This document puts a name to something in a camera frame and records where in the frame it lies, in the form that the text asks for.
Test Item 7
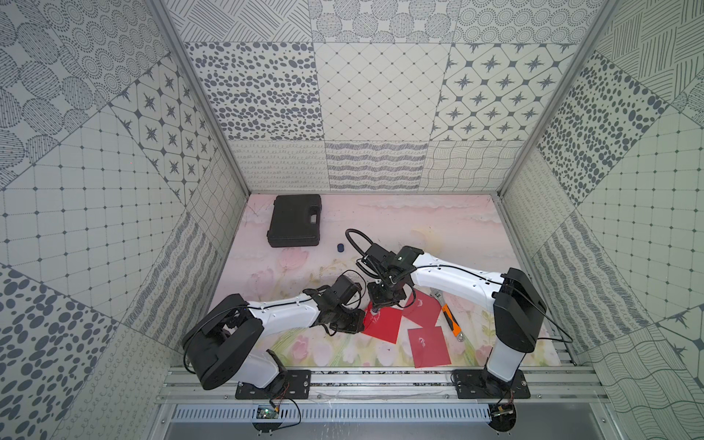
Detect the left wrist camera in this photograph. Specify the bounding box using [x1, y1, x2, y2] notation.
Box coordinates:
[328, 274, 362, 306]

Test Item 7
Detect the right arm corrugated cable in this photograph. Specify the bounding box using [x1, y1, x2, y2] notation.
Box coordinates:
[345, 227, 386, 276]

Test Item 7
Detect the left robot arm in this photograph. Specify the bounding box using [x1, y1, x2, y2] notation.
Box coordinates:
[181, 275, 365, 393]

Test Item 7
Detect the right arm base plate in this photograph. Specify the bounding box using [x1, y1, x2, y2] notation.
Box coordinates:
[450, 368, 531, 400]

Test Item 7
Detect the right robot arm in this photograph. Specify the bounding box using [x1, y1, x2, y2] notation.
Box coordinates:
[359, 244, 547, 384]

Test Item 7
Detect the orange adjustable wrench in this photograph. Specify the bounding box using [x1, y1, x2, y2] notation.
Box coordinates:
[431, 289, 465, 342]

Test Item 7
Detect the right circuit board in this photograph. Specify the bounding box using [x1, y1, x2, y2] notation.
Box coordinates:
[489, 403, 517, 433]

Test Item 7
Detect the aluminium mounting rail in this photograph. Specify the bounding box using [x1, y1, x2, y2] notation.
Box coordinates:
[156, 366, 608, 403]

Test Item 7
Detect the circuit board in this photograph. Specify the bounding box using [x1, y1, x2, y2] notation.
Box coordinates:
[489, 403, 517, 433]
[252, 406, 282, 434]

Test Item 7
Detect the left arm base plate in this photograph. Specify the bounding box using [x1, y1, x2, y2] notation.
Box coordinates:
[236, 370, 312, 401]

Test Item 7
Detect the left circuit board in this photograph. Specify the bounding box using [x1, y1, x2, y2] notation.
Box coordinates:
[252, 406, 282, 434]

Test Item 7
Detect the black plastic case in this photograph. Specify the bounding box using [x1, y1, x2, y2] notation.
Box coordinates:
[267, 194, 322, 248]

